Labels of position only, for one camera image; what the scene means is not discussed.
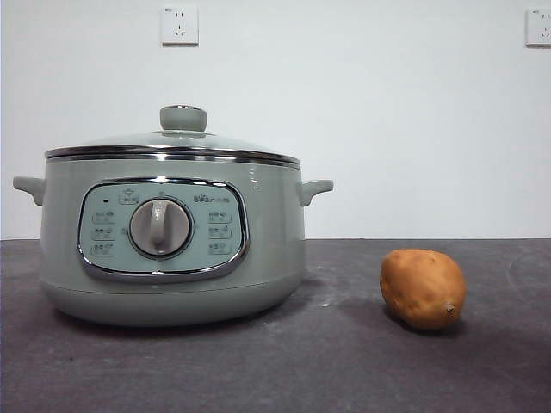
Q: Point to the glass lid with green knob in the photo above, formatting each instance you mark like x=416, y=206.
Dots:
x=183, y=117

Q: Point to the brown potato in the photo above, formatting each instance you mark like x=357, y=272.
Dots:
x=419, y=288

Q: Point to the sage green electric pot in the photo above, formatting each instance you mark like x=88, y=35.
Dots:
x=267, y=241

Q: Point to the white wall socket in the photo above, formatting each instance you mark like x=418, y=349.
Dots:
x=540, y=28
x=180, y=26

